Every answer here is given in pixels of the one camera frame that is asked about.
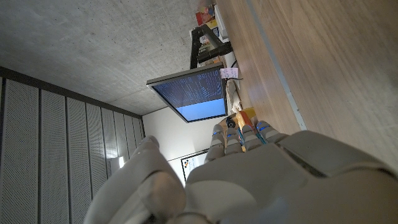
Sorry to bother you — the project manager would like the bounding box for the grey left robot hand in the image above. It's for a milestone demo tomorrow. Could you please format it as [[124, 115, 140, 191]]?
[[83, 120, 398, 224]]

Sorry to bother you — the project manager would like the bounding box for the colourful wooden toy airplane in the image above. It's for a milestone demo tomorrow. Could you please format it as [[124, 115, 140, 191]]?
[[225, 106, 258, 131]]

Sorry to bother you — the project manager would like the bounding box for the computer monitor with blue screen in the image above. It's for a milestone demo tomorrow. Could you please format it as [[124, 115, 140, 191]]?
[[146, 62, 229, 124]]

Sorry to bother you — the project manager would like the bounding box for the pink sticky note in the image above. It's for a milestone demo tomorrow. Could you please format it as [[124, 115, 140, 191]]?
[[220, 67, 239, 79]]

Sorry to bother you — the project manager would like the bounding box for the orange box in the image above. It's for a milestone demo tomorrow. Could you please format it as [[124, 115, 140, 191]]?
[[195, 4, 218, 30]]

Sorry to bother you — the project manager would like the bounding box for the black framed wall board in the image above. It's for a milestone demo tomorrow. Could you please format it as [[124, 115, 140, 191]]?
[[180, 148, 210, 182]]

